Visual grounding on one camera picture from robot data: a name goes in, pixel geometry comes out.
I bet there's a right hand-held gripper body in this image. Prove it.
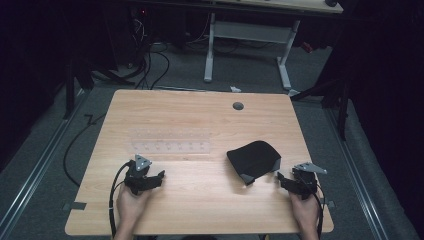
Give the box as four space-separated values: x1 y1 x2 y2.
288 161 328 201

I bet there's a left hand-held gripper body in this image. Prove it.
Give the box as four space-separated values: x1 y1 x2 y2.
124 153 158 196

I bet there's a person's right hand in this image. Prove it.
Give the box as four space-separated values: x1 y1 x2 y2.
288 191 322 232

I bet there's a person's left hand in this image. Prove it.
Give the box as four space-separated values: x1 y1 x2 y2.
115 184 153 232

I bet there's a clear plastic strip with holes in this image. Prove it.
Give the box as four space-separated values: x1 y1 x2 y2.
129 127 212 155

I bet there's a black cloth pouch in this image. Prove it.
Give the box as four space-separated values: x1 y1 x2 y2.
226 140 283 187

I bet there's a black metal stand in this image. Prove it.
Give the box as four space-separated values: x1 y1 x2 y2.
290 78 351 141
62 59 95 121

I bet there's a desk with white legs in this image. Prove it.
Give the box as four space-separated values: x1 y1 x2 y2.
201 0 345 92

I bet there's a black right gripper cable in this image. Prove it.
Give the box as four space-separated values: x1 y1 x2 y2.
312 182 326 240

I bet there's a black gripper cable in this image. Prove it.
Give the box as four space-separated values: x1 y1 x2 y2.
312 182 326 240
107 160 134 240

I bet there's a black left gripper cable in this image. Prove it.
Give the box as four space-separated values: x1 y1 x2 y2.
107 160 134 240

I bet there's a metal floor rail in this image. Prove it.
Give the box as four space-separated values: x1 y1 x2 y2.
324 106 390 240
0 87 92 238

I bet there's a black floor cable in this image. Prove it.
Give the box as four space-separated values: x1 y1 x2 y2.
62 113 108 188

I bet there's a bundle of black cables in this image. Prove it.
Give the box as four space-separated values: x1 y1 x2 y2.
126 13 171 91

